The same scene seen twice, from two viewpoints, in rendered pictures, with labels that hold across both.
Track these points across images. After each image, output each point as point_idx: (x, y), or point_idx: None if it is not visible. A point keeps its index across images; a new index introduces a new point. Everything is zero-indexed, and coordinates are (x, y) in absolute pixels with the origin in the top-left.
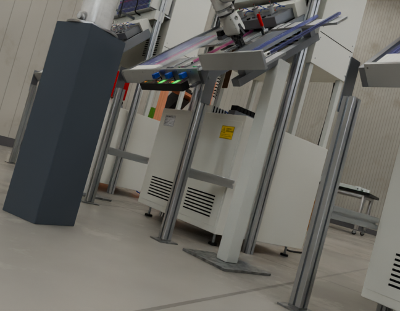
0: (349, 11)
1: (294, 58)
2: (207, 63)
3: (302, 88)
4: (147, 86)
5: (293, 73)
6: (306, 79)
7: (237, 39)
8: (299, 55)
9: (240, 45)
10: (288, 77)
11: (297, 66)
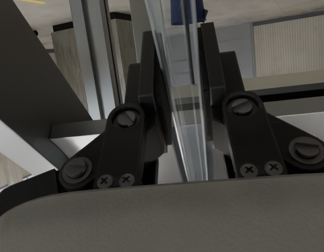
0: None
1: (108, 94)
2: None
3: (136, 22)
4: None
5: (83, 37)
6: (136, 53)
7: (212, 129)
8: (92, 110)
9: (142, 57)
10: (100, 19)
11: (80, 68)
